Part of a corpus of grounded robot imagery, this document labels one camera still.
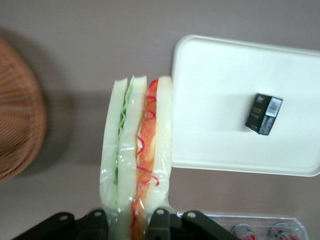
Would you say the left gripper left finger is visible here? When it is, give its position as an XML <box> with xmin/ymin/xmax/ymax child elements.
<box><xmin>12</xmin><ymin>209</ymin><xmax>110</xmax><ymax>240</ymax></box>

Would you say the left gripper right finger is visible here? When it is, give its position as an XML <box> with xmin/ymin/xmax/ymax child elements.
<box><xmin>147</xmin><ymin>206</ymin><xmax>235</xmax><ymax>240</ymax></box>

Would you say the triangle sandwich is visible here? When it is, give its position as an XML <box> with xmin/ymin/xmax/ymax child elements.
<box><xmin>98</xmin><ymin>75</ymin><xmax>174</xmax><ymax>240</ymax></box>

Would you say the beige plastic tray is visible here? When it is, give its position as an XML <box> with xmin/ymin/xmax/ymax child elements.
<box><xmin>170</xmin><ymin>34</ymin><xmax>320</xmax><ymax>178</ymax></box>

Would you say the round brown wicker basket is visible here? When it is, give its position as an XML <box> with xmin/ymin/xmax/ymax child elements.
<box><xmin>0</xmin><ymin>34</ymin><xmax>49</xmax><ymax>184</ymax></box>

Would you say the clear acrylic bottle rack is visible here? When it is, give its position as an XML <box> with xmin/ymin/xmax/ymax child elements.
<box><xmin>175</xmin><ymin>211</ymin><xmax>310</xmax><ymax>240</ymax></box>

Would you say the red cola bottle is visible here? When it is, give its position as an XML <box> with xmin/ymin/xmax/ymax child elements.
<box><xmin>268</xmin><ymin>221</ymin><xmax>294</xmax><ymax>240</ymax></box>
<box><xmin>231</xmin><ymin>223</ymin><xmax>256</xmax><ymax>240</ymax></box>

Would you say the small black barcode box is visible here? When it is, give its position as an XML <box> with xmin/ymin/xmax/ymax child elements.
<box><xmin>244</xmin><ymin>92</ymin><xmax>284</xmax><ymax>137</ymax></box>

